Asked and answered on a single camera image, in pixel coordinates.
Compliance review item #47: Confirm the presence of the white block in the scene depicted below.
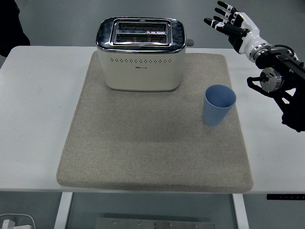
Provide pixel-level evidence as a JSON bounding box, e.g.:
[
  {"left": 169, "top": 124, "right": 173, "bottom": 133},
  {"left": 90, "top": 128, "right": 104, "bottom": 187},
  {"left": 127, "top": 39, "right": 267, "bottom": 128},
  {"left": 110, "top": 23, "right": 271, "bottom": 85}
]
[{"left": 1, "top": 219, "right": 16, "bottom": 229}]

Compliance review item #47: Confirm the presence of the beige felt mat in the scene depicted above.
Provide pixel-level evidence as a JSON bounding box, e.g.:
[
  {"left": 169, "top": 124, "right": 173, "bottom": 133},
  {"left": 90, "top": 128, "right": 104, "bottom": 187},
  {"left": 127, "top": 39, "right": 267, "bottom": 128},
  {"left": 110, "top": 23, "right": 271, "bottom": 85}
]
[{"left": 56, "top": 52, "right": 254, "bottom": 193}]

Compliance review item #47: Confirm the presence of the black table control panel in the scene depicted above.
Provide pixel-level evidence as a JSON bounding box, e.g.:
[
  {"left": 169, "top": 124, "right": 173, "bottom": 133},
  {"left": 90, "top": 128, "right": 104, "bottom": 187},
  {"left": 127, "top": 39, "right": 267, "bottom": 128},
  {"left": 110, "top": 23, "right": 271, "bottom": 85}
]
[{"left": 266, "top": 194, "right": 305, "bottom": 200}]

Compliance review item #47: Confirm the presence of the white table leg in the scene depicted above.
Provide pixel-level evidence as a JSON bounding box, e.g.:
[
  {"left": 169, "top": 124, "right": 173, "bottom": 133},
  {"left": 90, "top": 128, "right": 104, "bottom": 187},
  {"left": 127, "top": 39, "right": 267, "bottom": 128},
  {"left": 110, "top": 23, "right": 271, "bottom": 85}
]
[
  {"left": 52, "top": 192, "right": 73, "bottom": 229},
  {"left": 232, "top": 193, "right": 250, "bottom": 229}
]

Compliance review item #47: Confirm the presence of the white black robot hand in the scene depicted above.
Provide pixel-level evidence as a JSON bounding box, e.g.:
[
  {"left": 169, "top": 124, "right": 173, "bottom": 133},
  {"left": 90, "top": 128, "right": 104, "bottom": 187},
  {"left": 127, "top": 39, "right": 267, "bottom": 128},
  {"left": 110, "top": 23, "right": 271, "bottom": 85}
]
[{"left": 203, "top": 0, "right": 270, "bottom": 57}]

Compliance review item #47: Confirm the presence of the cream and chrome toaster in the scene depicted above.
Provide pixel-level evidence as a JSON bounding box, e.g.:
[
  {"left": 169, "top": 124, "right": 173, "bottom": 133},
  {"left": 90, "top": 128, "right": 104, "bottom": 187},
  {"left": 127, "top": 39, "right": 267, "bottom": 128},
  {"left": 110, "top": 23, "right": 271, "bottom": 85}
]
[{"left": 95, "top": 17, "right": 194, "bottom": 93}]

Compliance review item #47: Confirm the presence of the blue plastic cup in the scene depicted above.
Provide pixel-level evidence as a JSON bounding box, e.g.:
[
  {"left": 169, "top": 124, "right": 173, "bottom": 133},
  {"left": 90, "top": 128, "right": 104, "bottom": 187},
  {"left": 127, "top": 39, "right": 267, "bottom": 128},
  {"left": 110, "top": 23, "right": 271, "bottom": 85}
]
[{"left": 203, "top": 84, "right": 237, "bottom": 126}]

